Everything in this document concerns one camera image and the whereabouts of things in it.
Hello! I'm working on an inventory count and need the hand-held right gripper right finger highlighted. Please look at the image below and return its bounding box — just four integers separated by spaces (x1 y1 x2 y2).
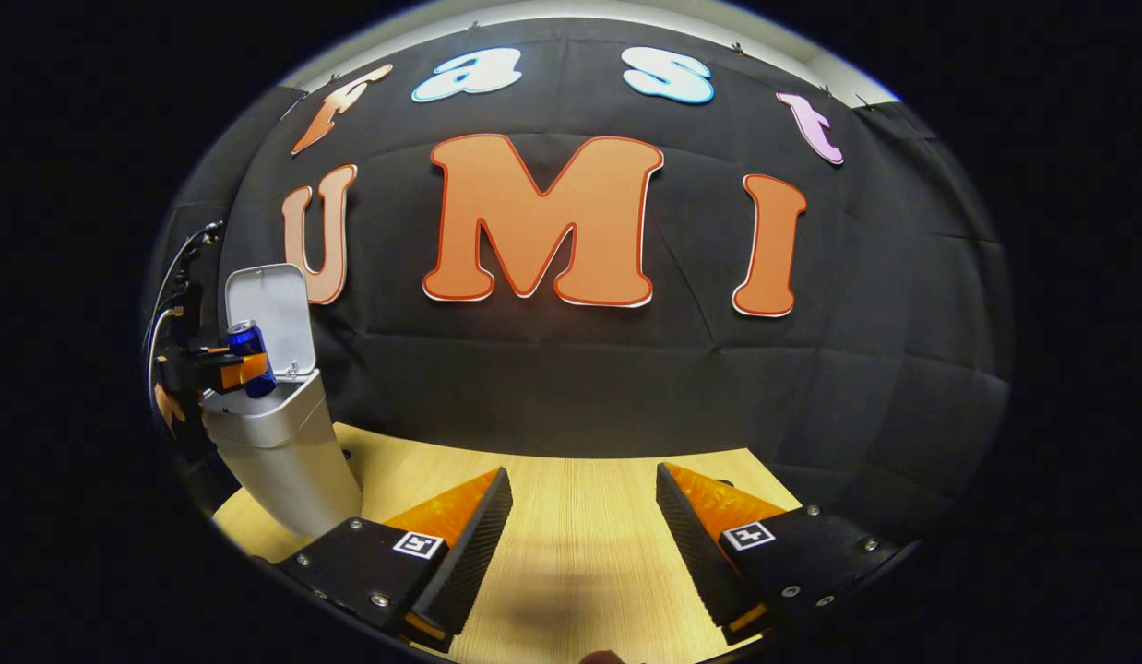
654 461 907 648

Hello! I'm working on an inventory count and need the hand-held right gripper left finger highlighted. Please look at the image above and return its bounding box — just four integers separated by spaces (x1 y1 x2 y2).
269 466 515 654

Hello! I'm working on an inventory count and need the blue pop can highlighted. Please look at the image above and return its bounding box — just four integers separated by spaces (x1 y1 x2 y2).
225 319 279 399

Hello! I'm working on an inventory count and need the white desktop garbage bin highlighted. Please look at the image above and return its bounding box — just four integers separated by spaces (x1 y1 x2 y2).
200 263 364 540

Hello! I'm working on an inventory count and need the wooden desktop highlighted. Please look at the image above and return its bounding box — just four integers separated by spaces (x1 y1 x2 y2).
211 422 803 664

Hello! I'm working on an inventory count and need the black backdrop cloth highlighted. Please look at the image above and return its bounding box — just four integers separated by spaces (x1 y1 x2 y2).
142 17 1013 545

